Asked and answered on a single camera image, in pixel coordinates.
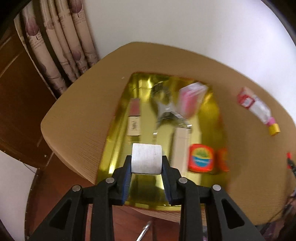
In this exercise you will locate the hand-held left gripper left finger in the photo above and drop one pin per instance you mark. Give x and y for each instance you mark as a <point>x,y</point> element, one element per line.
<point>126,187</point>

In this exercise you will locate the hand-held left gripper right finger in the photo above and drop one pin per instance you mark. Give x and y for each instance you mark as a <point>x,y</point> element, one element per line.
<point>167,190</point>

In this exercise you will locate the red tin box gold inside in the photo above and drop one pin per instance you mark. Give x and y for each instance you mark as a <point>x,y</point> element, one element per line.
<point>148,190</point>

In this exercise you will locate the white box with black stripes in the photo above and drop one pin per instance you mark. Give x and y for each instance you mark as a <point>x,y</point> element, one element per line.
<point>146,158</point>

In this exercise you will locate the cream gold rectangular bar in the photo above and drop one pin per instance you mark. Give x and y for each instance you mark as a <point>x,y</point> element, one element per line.
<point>180,148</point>

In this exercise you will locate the red rounded box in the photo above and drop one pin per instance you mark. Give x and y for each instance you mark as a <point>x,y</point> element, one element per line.
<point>200,157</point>

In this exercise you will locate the clear box with pink insert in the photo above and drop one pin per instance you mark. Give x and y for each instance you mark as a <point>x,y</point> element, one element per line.
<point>190,99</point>

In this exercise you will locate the red cardboard box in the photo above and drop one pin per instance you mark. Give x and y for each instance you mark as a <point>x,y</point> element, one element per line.
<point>245,99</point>

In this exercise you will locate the small yellow box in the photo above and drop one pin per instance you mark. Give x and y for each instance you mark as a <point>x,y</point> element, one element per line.
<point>274,129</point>

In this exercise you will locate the clear plastic box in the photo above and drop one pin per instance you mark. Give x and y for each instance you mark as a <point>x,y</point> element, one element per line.
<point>260,109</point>

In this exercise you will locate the small pink box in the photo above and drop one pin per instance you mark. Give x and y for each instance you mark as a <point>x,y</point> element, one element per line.
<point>271,121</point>

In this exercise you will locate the silver metal rod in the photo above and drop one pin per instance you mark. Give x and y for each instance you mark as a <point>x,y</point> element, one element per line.
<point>144,230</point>

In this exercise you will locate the brown wooden door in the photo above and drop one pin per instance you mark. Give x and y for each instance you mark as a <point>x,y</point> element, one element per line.
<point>18,104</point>

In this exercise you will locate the beige curtain with leaf print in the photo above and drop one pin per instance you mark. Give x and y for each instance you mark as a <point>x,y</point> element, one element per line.
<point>76,34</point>

